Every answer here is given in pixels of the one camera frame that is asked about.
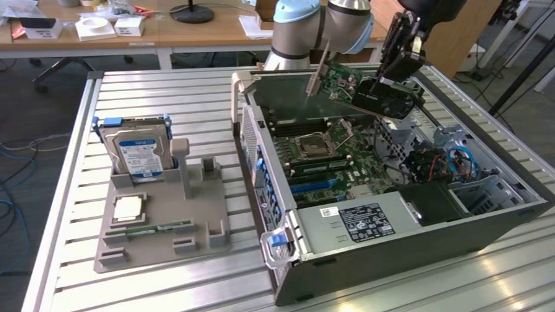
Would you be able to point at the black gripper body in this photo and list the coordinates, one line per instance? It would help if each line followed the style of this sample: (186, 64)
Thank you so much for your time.
(405, 58)

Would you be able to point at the green graphics card black fan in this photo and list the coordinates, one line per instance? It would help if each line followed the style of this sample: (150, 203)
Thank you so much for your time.
(341, 81)

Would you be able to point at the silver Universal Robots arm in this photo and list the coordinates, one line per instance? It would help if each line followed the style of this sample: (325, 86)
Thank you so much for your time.
(302, 32)

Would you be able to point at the wooden cabinet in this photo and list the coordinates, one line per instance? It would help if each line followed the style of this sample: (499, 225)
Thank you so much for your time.
(451, 48)

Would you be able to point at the white box with red dot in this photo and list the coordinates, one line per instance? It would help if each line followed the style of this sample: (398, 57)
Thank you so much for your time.
(469, 61)

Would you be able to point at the perforated metal disk bay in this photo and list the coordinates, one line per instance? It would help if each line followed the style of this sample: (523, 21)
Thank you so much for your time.
(392, 136)

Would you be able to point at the black tripod stand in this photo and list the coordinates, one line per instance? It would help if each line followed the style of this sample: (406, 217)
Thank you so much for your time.
(499, 105)

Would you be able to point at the metal socket cover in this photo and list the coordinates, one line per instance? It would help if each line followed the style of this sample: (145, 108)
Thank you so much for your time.
(340, 133)

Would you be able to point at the CPU socket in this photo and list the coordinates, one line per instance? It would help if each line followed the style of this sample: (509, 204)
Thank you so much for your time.
(312, 147)

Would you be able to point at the green motherboard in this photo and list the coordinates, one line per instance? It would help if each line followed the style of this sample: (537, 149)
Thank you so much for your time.
(358, 169)

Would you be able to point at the brown cardboard box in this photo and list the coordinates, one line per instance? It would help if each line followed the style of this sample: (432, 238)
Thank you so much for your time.
(264, 9)

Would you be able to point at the white paper stack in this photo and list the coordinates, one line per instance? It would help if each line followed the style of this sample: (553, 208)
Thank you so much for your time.
(253, 27)

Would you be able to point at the green RAM stick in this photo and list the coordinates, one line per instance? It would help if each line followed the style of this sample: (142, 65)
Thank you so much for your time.
(322, 167)
(146, 229)

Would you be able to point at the blue expansion card retainer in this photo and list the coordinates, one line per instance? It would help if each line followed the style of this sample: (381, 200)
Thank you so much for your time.
(260, 165)

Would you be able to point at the wooden desk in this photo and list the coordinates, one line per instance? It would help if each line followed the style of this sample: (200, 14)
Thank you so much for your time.
(194, 32)

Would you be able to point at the black round lamp base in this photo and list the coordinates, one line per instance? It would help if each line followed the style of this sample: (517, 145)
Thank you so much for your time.
(190, 14)

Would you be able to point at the grey power supply with label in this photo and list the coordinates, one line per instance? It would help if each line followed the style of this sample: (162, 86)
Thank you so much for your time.
(320, 234)

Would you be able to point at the blue case latch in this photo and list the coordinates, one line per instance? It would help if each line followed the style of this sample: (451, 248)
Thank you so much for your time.
(276, 241)

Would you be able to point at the small white cardboard box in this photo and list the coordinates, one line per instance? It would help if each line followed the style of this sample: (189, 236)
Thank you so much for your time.
(129, 27)

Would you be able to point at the dark grey open PC case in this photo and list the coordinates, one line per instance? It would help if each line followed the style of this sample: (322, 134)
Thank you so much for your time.
(389, 269)

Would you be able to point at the hard disk in blue carrier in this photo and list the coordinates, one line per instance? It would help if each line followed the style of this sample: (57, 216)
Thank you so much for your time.
(133, 152)

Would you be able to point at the grey 3D-printed parts rack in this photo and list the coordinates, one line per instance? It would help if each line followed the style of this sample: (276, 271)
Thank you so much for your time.
(164, 208)

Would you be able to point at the white holder with round hollow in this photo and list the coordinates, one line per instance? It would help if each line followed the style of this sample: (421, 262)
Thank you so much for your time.
(93, 31)

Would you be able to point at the silver CPU chip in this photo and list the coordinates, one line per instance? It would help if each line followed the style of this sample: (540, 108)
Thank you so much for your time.
(128, 209)

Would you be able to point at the white box with black lid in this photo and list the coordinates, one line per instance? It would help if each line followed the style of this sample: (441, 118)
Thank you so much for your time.
(42, 32)

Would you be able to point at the crumpled white paper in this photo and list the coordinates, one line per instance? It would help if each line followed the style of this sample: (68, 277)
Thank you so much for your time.
(21, 9)

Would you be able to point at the black fan duct box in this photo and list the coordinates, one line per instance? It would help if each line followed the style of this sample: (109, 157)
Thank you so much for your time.
(433, 201)

